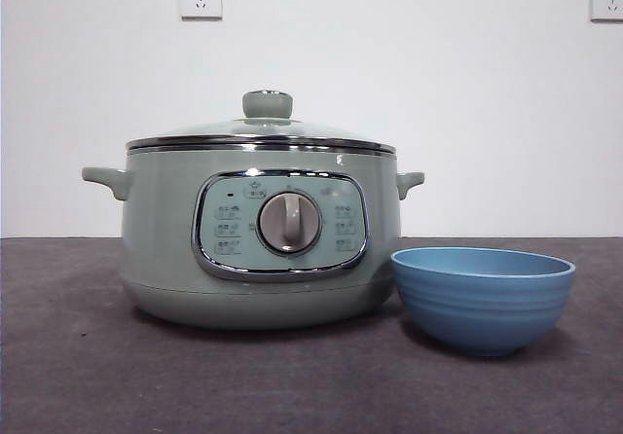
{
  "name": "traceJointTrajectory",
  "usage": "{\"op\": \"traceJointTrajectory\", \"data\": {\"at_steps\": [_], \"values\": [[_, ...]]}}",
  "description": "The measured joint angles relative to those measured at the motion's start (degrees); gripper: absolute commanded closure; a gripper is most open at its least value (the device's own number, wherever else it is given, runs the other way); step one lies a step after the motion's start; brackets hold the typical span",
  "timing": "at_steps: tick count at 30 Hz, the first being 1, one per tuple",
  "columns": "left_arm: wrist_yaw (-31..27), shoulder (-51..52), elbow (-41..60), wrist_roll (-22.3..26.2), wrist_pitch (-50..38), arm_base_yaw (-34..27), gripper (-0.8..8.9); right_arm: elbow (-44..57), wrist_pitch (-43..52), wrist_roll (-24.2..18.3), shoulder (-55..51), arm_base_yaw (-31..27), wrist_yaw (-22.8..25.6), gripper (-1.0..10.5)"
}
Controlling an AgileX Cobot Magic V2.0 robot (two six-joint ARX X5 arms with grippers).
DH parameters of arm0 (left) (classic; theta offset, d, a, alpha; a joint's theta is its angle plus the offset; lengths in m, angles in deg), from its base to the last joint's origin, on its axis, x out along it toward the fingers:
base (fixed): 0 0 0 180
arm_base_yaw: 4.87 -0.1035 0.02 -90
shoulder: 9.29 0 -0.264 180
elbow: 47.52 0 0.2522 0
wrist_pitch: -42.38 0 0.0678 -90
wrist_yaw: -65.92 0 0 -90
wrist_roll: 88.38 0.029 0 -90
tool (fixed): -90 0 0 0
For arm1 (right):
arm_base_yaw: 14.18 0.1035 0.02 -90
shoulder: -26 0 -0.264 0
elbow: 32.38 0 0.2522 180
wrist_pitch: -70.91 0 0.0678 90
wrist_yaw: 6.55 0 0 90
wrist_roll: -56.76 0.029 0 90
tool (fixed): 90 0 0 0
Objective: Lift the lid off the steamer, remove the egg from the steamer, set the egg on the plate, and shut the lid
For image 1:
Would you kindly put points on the glass lid with green knob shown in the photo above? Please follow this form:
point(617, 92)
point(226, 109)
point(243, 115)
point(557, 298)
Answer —
point(267, 105)

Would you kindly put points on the blue ribbed bowl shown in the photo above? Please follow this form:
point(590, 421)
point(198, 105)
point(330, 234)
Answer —
point(484, 302)

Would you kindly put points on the pale green electric steamer pot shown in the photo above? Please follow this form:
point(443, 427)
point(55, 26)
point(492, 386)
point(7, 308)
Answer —
point(158, 239)

